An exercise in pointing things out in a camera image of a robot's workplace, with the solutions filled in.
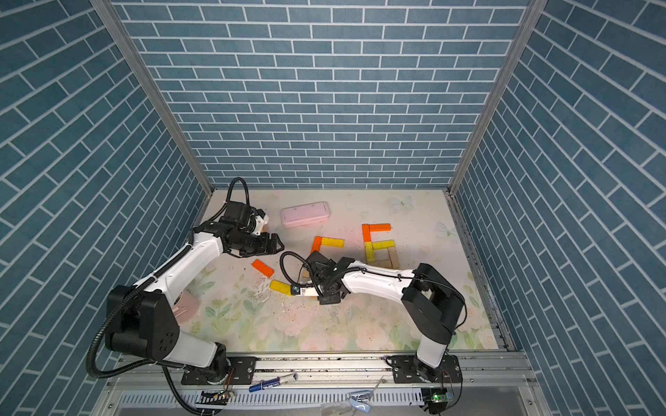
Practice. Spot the blue screwdriver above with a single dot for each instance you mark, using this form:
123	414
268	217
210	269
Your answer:
274	382

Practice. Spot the aluminium rail frame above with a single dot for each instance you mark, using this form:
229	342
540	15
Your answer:
495	382

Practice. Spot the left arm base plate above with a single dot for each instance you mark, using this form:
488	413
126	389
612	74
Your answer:
234	370

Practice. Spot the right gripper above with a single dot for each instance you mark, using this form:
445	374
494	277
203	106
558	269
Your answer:
328	300

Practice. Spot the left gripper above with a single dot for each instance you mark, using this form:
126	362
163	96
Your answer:
264	247

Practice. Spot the pink pencil case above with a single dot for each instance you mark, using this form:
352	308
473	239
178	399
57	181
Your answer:
307	214

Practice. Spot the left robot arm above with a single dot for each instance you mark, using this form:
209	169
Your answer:
141	327

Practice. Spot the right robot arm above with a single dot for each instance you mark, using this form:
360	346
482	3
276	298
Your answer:
431	302

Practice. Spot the yellow block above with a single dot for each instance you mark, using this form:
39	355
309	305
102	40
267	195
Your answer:
383	245
369	252
280	287
338	243

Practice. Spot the pink pen cup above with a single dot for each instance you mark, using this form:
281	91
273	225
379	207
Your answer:
186	308

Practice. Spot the orange block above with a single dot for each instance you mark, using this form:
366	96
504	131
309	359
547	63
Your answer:
380	228
317	243
366	233
263	269

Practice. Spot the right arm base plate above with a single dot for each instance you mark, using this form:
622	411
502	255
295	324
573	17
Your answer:
409	369

